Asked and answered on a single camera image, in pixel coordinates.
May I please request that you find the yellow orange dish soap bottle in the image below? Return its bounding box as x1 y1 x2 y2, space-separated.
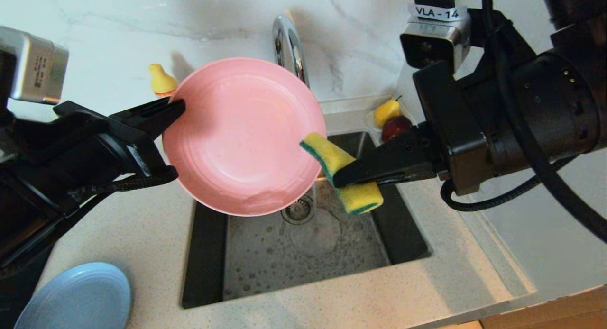
148 64 179 98

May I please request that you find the yellow green sponge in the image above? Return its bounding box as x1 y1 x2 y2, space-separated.
300 132 384 215

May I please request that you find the pink plate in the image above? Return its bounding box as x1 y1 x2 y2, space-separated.
162 57 328 217

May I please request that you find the chrome gooseneck faucet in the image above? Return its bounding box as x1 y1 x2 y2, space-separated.
272 15 310 88

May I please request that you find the metal sink drain strainer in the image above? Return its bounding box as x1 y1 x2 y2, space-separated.
282 195 313 224

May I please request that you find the stainless steel sink basin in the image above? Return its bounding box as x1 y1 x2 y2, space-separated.
182 131 432 310

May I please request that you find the dark red apple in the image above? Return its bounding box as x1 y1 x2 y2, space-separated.
382 116 413 142

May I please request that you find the yellow pear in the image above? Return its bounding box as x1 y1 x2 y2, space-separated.
374 96 402 127

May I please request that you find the light blue plate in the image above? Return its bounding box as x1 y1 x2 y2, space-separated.
13 263 132 329

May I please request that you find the light wooden cabinet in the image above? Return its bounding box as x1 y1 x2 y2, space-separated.
479 284 607 329

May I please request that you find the black braided cable sleeve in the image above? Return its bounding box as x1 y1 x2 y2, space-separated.
69 170 179 204

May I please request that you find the black gripper power cable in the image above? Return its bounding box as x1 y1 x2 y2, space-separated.
440 154 580 212

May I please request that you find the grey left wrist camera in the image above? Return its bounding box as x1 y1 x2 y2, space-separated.
0 27 69 105

